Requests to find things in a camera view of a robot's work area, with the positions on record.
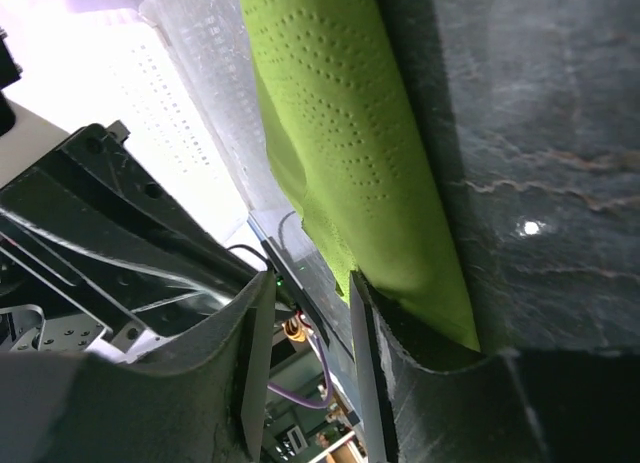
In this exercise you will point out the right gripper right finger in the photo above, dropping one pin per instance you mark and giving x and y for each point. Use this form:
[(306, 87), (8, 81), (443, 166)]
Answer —
[(425, 398)]

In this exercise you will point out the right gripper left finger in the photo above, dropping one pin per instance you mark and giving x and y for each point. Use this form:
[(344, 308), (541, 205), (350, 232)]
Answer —
[(199, 398)]

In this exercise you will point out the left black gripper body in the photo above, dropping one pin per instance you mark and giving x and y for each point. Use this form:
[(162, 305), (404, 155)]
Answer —
[(91, 224)]

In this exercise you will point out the green paper napkin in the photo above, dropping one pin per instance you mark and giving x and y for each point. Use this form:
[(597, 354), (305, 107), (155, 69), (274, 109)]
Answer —
[(344, 147)]

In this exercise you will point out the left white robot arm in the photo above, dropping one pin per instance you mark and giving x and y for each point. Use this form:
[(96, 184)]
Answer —
[(33, 317)]

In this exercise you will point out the empty white plastic basket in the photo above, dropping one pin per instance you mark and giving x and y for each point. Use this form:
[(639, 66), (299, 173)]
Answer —
[(125, 72)]

